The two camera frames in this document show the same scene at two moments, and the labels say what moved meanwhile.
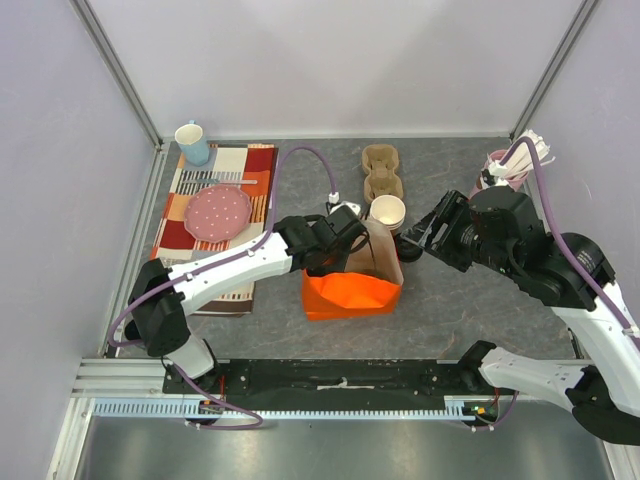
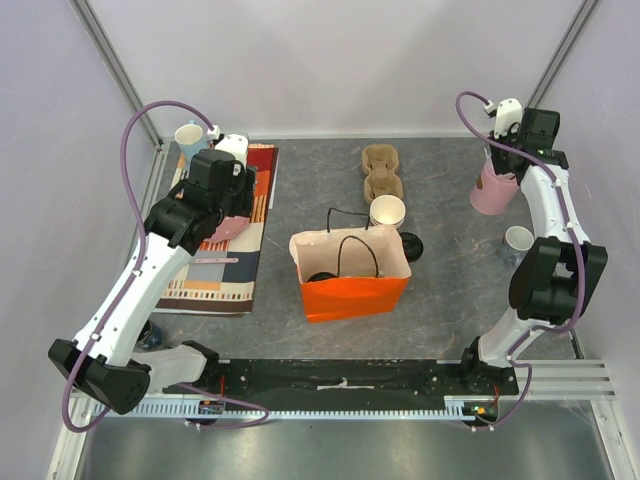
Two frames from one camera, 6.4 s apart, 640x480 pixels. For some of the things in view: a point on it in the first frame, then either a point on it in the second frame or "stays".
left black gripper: [340, 267] → [245, 182]
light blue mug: [192, 143] stays
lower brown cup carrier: [380, 161] stays
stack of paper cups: [389, 210] stays
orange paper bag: [368, 290] stays
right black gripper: [444, 230] → [503, 163]
